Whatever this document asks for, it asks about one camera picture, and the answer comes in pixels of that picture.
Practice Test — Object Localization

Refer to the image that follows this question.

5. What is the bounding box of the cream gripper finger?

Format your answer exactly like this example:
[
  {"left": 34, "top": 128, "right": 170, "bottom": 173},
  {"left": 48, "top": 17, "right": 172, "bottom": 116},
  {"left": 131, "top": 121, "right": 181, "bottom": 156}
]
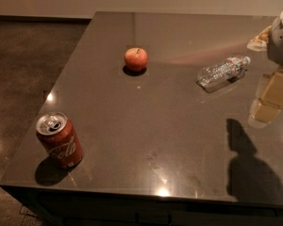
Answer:
[
  {"left": 248, "top": 66, "right": 283, "bottom": 128},
  {"left": 247, "top": 25, "right": 272, "bottom": 52}
]

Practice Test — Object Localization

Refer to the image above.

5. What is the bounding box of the red coca-cola can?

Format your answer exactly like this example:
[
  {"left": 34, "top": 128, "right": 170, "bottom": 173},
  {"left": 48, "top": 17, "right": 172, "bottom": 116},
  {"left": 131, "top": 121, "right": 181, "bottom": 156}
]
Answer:
[{"left": 36, "top": 112, "right": 83, "bottom": 170}]

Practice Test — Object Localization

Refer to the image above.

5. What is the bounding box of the clear plastic water bottle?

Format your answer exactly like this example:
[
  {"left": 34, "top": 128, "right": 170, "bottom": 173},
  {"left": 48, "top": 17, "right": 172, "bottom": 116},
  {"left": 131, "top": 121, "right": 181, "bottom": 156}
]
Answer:
[{"left": 197, "top": 56, "right": 251, "bottom": 89}]

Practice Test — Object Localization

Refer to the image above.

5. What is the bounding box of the red apple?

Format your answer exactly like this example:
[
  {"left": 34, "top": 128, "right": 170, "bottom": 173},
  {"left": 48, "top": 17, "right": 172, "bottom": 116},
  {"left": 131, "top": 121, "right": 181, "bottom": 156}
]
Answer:
[{"left": 125, "top": 47, "right": 149, "bottom": 72}]

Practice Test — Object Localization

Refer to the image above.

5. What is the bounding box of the dark table cabinet base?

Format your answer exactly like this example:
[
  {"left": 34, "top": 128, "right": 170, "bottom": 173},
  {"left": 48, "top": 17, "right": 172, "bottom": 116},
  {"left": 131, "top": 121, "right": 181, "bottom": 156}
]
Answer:
[{"left": 0, "top": 184, "right": 283, "bottom": 226}]

